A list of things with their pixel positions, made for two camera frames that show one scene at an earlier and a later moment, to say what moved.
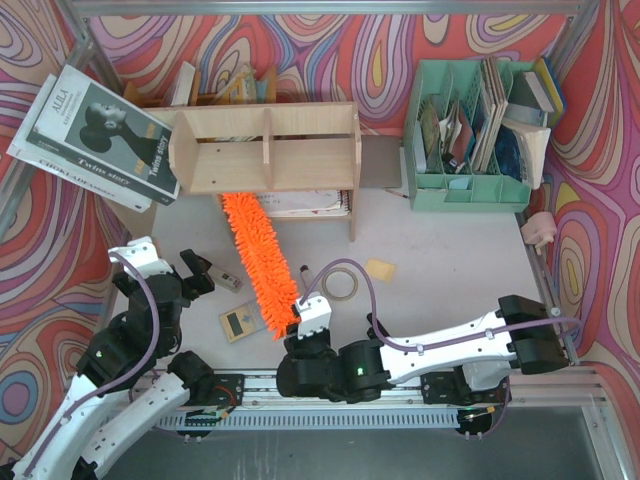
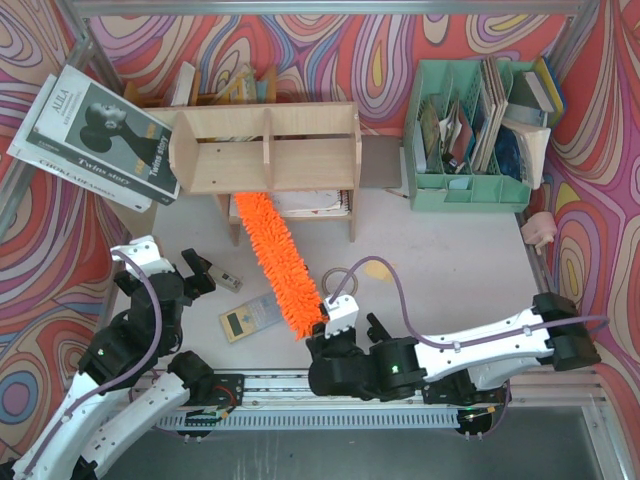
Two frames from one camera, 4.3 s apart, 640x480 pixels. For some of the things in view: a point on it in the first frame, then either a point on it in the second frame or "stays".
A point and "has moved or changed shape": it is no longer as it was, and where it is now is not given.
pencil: x=396 y=193 stays
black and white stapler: x=225 y=280 stays
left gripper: x=187 y=282 stays
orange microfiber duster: x=264 y=258 has moved or changed shape
